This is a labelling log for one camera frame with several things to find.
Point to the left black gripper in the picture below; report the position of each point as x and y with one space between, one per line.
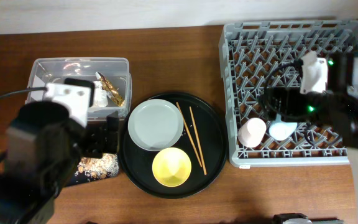
99 134

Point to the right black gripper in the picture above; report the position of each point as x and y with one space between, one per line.
290 97

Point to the blue plastic cup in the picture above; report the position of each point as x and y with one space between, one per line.
280 130

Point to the white napkin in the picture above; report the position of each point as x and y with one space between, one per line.
100 98

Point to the brown gold snack wrapper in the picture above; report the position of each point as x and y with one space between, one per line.
112 92

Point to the grey round plate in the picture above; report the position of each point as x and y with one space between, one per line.
155 125

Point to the pink plastic cup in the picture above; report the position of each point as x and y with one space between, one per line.
252 132

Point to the wooden chopstick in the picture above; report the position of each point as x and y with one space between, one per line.
198 141
189 135

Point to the yellow bowl with food scraps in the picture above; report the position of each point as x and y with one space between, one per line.
171 167

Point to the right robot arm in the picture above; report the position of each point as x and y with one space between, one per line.
327 96

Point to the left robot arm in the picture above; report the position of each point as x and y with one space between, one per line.
46 142

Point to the grey dishwasher rack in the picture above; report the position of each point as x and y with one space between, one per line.
248 51

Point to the scattered food scraps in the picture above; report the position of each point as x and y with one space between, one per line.
97 169

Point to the clear plastic bin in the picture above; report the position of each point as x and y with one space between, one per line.
116 70

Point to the black round tray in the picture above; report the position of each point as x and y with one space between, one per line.
137 162

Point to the black rectangular tray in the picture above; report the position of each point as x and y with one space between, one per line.
100 160

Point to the black device at bottom edge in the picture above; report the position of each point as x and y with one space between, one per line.
299 218

